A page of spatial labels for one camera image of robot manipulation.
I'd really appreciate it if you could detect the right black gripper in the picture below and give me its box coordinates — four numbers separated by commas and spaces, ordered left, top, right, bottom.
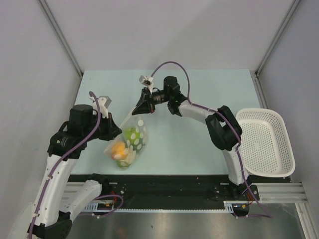
133, 86, 172, 114

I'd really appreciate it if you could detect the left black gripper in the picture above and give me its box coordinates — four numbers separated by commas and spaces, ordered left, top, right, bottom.
83, 112, 121, 141

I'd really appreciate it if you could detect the green fake apple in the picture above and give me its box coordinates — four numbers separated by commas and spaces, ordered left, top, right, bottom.
124, 127, 140, 144

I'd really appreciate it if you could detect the orange fake fruit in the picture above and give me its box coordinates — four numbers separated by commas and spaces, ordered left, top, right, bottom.
111, 141, 126, 156

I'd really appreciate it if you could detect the clear polka dot zip bag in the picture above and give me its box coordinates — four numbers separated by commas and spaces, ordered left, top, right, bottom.
103, 111, 148, 165

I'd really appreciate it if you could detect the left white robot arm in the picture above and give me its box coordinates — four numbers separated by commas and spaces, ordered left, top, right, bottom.
27, 101, 122, 239

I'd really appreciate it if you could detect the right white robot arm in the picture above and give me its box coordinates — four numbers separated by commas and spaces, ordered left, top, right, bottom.
132, 76, 248, 200

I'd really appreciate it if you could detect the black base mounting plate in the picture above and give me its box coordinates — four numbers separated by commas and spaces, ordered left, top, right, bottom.
68, 174, 259, 210

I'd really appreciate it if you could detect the white perforated plastic basket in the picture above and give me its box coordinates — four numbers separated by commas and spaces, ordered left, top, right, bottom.
236, 108, 296, 178

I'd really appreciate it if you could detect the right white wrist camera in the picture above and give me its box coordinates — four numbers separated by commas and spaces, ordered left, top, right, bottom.
139, 75, 154, 92

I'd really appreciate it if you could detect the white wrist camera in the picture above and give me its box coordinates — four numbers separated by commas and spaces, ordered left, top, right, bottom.
139, 75, 154, 92
89, 96, 112, 119

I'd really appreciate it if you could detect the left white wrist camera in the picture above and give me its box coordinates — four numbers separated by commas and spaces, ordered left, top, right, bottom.
89, 96, 112, 119

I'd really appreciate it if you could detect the white slotted cable duct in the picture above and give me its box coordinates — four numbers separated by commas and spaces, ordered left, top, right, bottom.
81, 201, 248, 215

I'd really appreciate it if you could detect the left aluminium corner post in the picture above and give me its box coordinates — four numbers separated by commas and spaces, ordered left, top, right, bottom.
37, 0, 84, 79

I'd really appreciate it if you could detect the aluminium corner post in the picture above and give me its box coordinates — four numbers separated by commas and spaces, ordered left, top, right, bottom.
255, 0, 303, 76
37, 0, 84, 79

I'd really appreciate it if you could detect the aluminium frame rail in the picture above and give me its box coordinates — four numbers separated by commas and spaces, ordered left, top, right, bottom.
61, 182, 308, 204

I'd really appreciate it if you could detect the right aluminium corner post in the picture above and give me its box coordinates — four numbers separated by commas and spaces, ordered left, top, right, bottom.
255, 0, 303, 76

